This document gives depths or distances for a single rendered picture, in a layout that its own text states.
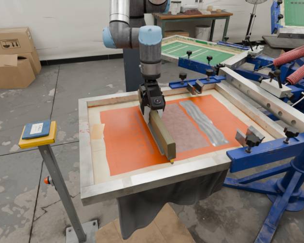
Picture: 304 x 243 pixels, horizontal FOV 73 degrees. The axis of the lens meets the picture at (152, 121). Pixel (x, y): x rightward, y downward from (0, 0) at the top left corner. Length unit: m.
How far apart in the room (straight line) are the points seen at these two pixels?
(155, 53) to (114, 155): 0.39
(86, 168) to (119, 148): 0.16
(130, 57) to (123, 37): 0.55
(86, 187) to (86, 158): 0.12
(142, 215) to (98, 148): 0.34
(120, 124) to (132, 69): 0.56
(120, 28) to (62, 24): 3.75
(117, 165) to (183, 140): 0.28
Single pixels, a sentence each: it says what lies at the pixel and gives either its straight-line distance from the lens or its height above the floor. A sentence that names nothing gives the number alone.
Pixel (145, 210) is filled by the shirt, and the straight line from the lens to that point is 0.92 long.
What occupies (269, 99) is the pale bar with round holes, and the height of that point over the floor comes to 1.04.
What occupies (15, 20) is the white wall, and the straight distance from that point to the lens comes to 4.65.
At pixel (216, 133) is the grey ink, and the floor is 0.96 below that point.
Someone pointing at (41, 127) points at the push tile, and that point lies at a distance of 0.98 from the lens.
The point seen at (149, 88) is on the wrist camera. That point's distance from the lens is 0.74.
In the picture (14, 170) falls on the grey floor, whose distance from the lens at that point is 2.35.
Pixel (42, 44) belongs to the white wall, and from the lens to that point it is 4.67.
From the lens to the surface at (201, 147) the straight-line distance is 0.81.
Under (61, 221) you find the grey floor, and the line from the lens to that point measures 1.83.
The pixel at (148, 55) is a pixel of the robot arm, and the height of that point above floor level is 1.28.
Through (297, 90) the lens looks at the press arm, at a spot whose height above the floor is 1.04.
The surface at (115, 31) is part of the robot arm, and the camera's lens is 0.83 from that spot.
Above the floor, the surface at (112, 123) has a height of 0.95.
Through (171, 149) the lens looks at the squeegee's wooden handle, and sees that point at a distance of 0.68.
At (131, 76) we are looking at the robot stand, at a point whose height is 0.94.
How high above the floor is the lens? 1.49
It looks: 36 degrees down
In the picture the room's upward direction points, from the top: straight up
